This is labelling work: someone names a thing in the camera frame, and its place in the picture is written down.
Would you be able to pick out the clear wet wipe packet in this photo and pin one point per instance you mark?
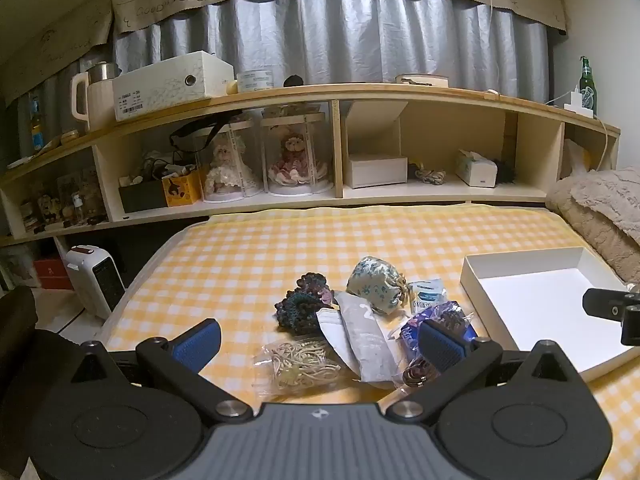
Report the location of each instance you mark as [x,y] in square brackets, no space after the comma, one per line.
[425,295]

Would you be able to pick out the pink doll in clear case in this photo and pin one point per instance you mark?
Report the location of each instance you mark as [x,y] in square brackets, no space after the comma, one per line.
[292,160]

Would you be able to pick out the clear bag of rubber bands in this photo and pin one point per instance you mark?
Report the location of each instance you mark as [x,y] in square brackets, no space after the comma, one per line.
[300,362]

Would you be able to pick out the white box with open lid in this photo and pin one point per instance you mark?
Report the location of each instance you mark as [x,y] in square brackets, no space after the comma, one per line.
[377,172]

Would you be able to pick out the long white cardboard box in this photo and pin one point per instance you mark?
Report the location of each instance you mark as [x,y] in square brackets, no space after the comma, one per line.
[165,85]

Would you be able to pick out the black storage box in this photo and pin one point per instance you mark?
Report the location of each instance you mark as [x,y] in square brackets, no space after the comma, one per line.
[142,197]

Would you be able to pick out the clear bag of rings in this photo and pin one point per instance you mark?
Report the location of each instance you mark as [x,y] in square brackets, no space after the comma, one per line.
[415,375]

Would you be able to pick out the beige fluffy blanket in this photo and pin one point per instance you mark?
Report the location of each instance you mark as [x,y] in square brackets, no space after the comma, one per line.
[595,210]

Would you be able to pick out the white power strip with charger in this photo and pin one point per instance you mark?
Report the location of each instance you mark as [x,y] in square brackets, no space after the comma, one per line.
[575,102]

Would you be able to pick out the white tissue box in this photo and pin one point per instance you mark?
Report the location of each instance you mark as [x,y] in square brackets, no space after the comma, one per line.
[475,172]

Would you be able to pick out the grey face mask packet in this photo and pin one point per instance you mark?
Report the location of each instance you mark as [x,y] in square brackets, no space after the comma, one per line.
[367,345]

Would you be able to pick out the white round container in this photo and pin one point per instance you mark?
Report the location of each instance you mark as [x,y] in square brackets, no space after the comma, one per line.
[255,81]

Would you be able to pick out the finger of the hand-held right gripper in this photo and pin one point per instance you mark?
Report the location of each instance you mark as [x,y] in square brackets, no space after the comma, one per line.
[605,304]

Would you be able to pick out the white shallow box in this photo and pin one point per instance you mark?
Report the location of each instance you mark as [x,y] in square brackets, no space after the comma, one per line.
[540,305]

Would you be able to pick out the yellow checkered bed sheet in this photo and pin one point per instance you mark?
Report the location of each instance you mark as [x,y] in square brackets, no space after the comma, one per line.
[240,270]

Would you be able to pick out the white plastic bag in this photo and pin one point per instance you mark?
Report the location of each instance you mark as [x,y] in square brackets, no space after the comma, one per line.
[577,160]

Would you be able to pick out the cream doll in clear case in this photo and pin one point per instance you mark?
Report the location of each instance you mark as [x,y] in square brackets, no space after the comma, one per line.
[222,170]

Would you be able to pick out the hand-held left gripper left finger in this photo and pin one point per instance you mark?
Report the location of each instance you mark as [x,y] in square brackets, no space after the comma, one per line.
[197,347]

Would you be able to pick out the red box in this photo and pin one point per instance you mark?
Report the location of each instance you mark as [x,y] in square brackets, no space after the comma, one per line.
[50,272]

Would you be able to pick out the group of small figurines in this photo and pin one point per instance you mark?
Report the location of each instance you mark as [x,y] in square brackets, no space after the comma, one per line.
[47,207]

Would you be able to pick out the bottle with blue label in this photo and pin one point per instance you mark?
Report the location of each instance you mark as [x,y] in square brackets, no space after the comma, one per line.
[36,132]

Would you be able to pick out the dark crocheted scrunchie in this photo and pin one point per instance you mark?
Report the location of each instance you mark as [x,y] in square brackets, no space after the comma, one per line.
[300,305]

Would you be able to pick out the yellow printed box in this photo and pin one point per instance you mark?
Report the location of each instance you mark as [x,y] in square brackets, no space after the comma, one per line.
[182,190]

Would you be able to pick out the white space heater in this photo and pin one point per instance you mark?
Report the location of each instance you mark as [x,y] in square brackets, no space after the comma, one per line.
[95,280]

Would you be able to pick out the wooden headboard shelf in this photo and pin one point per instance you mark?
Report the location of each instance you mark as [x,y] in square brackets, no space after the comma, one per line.
[337,150]

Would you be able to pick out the green beer bottle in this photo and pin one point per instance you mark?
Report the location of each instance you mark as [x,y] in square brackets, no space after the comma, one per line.
[586,85]

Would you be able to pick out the cream electric kettle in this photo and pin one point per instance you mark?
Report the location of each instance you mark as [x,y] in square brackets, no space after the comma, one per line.
[100,100]

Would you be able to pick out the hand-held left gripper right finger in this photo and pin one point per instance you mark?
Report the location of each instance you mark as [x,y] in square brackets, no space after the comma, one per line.
[440,350]

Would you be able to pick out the blue floral tissue packet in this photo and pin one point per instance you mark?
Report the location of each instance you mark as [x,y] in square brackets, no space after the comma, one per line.
[450,312]

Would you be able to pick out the grey curtain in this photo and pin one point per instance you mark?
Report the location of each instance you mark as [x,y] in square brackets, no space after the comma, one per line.
[325,30]

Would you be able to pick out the small dark object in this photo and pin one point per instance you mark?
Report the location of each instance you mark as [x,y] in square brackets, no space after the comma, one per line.
[294,81]

